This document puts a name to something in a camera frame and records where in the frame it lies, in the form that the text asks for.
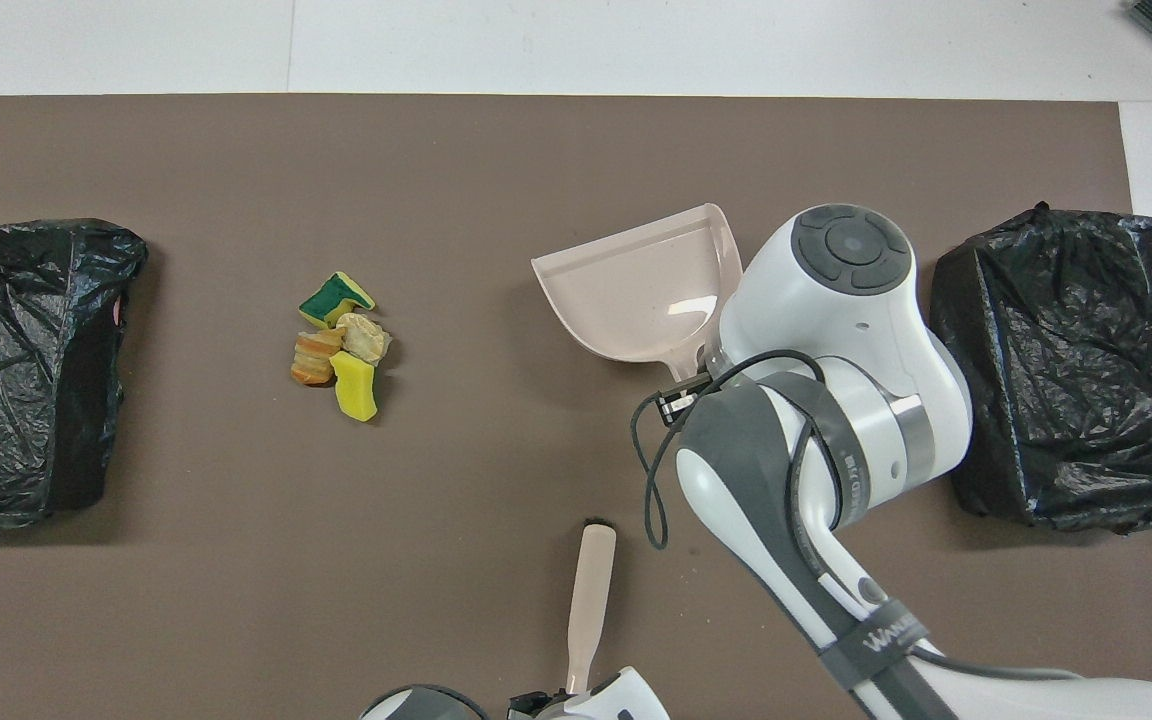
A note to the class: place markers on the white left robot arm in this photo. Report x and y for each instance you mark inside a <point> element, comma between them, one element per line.
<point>626,700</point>

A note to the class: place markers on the beige hand brush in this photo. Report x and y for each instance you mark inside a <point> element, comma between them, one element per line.
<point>591,590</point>

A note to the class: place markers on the green and yellow sponge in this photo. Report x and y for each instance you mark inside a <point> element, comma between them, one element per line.
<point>326,298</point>

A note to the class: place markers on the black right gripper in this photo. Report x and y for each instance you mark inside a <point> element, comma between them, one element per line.
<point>684,402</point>

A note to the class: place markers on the pale bread chunk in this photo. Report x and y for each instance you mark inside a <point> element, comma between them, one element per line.
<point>364,338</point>

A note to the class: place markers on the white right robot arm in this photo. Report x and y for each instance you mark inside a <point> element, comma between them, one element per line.
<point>836,300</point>

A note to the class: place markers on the beige plastic dustpan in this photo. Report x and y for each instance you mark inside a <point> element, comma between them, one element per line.
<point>636,290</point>

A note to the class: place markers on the black bag lined bin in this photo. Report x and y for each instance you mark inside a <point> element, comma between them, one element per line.
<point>1086,380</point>
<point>16,380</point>

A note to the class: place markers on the yellow sponge block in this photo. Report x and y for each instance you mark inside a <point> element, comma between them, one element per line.
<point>356,390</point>

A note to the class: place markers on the orange striped bread slice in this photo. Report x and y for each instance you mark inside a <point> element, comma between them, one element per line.
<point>314,358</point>

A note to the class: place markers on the brown table mat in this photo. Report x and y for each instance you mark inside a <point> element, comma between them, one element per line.
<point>436,180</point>

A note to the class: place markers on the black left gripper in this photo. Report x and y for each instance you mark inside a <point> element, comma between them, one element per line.
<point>536,706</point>

